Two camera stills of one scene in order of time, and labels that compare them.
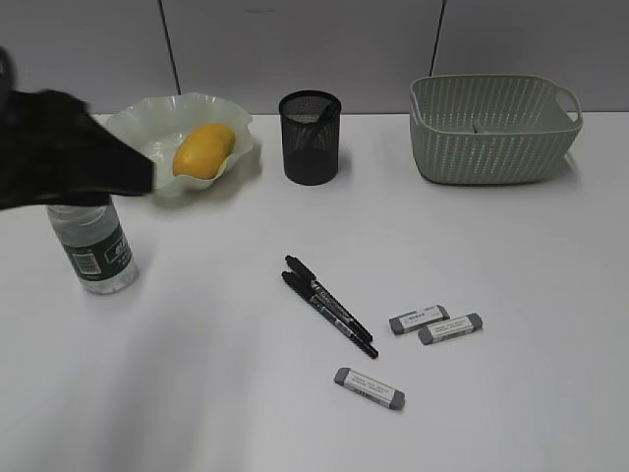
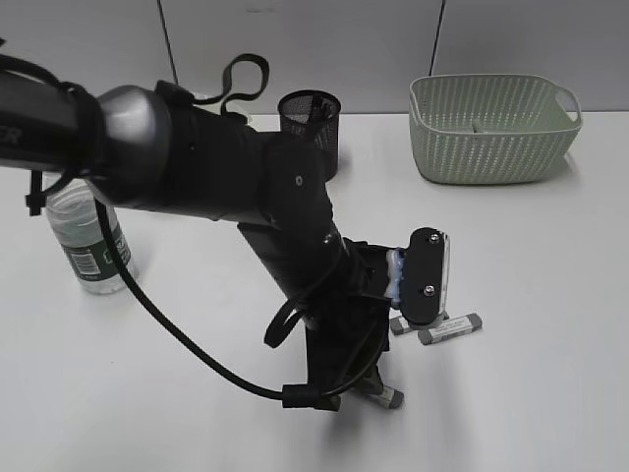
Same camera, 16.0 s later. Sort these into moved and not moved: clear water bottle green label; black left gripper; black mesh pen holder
Moved: black left gripper
Not moved: black mesh pen holder; clear water bottle green label
